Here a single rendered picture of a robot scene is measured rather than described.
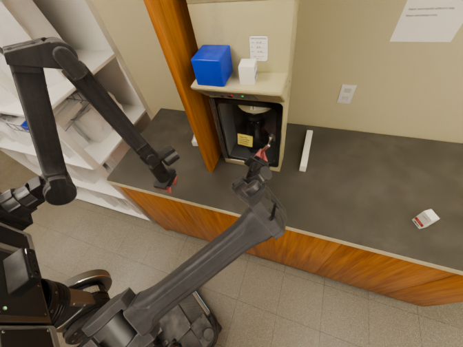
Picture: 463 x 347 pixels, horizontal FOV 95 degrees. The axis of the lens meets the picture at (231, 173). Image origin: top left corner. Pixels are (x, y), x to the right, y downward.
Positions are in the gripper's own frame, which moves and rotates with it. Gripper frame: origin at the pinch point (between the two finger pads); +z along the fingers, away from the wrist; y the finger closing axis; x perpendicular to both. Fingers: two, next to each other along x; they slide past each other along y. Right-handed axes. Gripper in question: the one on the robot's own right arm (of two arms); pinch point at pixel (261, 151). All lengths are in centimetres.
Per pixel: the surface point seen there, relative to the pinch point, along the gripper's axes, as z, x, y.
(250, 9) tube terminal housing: 4, -43, 33
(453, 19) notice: 47, -64, -31
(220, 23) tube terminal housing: 4, -35, 39
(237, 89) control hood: -6.5, -26.2, 24.8
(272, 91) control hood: -6.6, -32.8, 15.3
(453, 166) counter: 27, -33, -86
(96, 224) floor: -33, 191, 77
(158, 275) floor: -56, 141, 1
